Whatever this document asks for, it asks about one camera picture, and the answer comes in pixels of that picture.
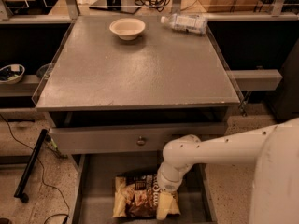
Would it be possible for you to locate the white paper bowl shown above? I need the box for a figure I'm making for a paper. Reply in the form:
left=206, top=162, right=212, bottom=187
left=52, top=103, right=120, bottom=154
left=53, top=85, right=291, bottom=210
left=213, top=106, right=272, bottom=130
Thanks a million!
left=109, top=18, right=146, bottom=41

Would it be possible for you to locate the white bowl with items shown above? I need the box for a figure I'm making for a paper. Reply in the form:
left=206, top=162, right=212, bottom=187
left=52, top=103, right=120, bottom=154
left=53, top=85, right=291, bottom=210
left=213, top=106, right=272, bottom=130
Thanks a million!
left=0, top=64, right=25, bottom=84

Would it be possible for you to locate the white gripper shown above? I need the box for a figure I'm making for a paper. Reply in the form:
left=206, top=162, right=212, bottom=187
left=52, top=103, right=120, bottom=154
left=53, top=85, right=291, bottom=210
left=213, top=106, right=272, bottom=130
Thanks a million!
left=156, top=169, right=182, bottom=220

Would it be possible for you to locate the clear plastic water bottle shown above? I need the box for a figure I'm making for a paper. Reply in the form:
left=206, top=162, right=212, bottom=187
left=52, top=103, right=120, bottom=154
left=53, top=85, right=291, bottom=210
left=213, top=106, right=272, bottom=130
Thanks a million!
left=160, top=14, right=207, bottom=35

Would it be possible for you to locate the black bar on floor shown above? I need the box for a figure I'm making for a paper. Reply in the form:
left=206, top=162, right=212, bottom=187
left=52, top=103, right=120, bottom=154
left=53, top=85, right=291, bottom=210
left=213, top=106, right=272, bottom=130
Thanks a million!
left=14, top=129, right=48, bottom=203

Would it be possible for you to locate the brown chip bag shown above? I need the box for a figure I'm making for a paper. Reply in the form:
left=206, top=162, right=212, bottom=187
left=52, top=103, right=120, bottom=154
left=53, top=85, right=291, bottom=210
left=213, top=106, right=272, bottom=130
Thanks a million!
left=113, top=174, right=162, bottom=218

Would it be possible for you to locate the black floor cable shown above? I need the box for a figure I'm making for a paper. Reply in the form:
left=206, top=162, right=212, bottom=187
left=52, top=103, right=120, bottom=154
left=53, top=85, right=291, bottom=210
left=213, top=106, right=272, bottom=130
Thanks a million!
left=0, top=113, right=71, bottom=224

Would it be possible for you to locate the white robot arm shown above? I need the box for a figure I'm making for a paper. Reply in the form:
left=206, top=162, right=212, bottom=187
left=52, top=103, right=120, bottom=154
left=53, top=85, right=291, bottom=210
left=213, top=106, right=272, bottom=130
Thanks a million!
left=157, top=119, right=299, bottom=224

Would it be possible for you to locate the grey top drawer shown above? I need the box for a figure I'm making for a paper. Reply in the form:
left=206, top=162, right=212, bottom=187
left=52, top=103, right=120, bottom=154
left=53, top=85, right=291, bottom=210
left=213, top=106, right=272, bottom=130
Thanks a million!
left=50, top=123, right=227, bottom=155

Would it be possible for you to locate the grey drawer cabinet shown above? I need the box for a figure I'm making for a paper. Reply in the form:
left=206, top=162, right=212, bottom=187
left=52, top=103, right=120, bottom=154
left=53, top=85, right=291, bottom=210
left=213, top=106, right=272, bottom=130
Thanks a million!
left=31, top=14, right=245, bottom=224

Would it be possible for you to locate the dark round bowl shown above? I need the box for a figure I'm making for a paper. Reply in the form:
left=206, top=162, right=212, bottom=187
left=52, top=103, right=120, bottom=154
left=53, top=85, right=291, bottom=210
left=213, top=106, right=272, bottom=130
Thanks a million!
left=36, top=63, right=52, bottom=79

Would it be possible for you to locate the round metal drawer knob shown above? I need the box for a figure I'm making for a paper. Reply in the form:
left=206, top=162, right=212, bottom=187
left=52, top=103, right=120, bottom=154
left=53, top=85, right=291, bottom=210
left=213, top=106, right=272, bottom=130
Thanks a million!
left=136, top=136, right=147, bottom=146

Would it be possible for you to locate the black monitor stand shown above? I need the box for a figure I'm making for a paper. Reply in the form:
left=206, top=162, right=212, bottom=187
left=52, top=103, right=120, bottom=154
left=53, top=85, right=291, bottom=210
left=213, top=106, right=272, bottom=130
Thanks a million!
left=89, top=0, right=141, bottom=14

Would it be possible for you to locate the grey open middle drawer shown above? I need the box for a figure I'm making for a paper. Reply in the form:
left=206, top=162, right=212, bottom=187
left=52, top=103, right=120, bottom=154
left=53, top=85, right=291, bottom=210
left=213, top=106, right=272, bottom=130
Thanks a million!
left=67, top=150, right=218, bottom=224

